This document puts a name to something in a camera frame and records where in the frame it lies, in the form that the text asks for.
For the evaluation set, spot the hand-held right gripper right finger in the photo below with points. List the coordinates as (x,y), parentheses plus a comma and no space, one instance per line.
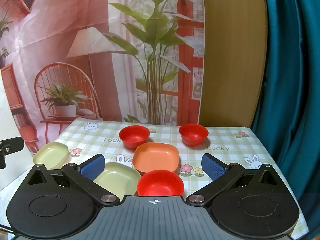
(212,167)

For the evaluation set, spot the printed backdrop cloth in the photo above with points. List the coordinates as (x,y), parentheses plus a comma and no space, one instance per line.
(112,55)

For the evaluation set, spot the pink plate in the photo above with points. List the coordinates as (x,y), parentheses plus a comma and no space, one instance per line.
(156,156)

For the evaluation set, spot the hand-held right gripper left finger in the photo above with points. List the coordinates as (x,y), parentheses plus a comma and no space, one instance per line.
(92,168)

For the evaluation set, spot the light green plate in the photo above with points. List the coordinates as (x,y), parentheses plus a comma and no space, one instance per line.
(51,153)
(117,180)

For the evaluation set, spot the red bowl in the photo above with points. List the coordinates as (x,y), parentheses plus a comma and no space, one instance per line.
(160,183)
(193,133)
(133,135)

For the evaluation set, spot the wooden board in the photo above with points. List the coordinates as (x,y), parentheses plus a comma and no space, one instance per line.
(232,55)

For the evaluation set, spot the checked rabbit print tablecloth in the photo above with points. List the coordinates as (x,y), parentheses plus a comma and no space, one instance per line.
(225,140)

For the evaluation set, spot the teal curtain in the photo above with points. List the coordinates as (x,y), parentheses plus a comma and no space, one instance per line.
(292,80)

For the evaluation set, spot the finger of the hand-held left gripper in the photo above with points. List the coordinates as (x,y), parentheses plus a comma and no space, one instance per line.
(13,145)

